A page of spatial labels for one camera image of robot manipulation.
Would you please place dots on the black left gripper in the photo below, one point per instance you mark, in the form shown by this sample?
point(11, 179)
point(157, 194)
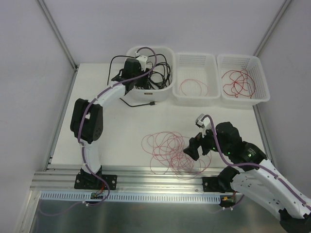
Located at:
point(141, 76)

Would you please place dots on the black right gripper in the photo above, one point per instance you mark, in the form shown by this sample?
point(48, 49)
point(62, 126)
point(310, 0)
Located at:
point(201, 143)

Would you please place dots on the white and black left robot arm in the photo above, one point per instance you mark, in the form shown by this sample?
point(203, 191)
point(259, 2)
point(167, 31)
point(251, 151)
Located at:
point(87, 122)

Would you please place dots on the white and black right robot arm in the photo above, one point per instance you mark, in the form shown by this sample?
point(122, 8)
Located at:
point(250, 173)

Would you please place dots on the white solid plastic tub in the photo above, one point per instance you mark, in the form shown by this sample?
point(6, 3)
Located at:
point(165, 62)

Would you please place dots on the white perforated middle basket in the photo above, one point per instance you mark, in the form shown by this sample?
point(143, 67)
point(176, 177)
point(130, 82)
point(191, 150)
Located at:
point(197, 80)

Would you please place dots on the white perforated basket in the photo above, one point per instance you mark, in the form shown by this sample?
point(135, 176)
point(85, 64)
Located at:
point(242, 80)
point(197, 80)

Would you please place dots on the white perforated right basket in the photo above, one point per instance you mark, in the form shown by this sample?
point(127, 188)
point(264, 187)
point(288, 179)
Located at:
point(242, 80)

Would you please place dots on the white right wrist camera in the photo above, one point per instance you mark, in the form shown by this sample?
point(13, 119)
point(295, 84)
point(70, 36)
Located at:
point(203, 123)

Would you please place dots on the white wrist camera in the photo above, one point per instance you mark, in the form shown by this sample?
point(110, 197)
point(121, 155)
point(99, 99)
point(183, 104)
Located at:
point(203, 123)
point(142, 60)

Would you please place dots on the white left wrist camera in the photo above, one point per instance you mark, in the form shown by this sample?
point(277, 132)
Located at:
point(142, 60)

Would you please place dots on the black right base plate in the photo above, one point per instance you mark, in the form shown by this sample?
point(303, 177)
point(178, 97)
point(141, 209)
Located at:
point(216, 184)

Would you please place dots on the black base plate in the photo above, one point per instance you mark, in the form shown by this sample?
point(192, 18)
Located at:
point(216, 184)
point(89, 182)

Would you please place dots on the aluminium mounting rail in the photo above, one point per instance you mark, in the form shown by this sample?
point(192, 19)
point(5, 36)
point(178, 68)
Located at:
point(129, 179)

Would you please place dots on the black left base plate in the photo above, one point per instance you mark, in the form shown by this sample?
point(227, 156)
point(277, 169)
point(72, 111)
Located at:
point(89, 182)

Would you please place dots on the white slotted cable duct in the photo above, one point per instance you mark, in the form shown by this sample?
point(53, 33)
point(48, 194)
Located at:
point(132, 197)

